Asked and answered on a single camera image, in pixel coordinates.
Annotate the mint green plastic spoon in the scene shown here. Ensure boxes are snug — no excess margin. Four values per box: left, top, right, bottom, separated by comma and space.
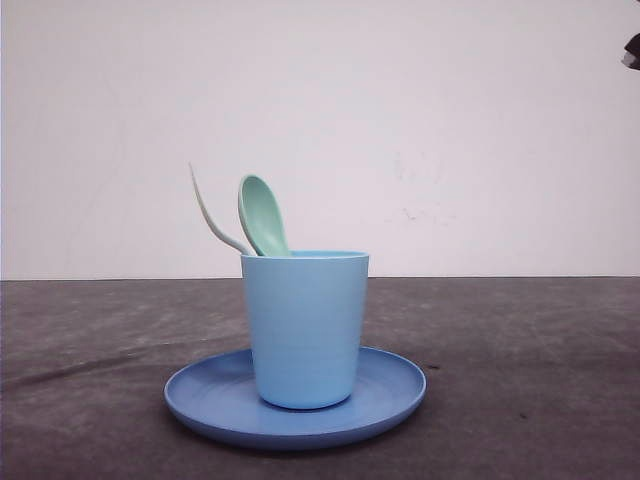
238, 174, 291, 257

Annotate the light blue plastic cup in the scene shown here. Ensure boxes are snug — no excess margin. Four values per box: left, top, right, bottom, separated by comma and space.
241, 250, 369, 409

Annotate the white plastic fork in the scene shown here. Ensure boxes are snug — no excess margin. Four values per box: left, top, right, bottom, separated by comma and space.
188, 163, 255, 256

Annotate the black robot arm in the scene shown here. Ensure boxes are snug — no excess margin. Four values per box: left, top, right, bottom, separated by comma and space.
621, 34, 640, 70

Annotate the blue plastic plate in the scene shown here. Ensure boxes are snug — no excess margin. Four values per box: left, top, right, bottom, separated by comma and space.
164, 347, 429, 451

